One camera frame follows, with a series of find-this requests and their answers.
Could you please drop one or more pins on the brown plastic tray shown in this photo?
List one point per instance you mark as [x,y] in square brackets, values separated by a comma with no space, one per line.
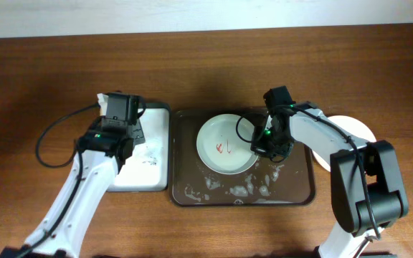
[192,184]

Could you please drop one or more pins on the pale green plate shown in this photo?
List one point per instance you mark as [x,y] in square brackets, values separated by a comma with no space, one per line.
[224,149]

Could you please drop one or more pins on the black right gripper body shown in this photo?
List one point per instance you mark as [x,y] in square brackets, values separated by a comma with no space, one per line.
[264,144]

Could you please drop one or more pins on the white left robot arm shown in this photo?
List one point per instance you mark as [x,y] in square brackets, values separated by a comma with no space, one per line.
[97,159]

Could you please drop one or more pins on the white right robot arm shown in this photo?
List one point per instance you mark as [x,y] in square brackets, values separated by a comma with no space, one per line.
[367,189]

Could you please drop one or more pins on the pinkish white plate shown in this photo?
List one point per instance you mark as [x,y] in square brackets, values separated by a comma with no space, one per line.
[353,126]

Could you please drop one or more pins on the white soapy water tray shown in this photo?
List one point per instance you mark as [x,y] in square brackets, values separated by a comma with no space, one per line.
[147,168]

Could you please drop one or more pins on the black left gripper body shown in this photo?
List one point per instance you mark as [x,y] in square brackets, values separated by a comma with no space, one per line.
[136,132]

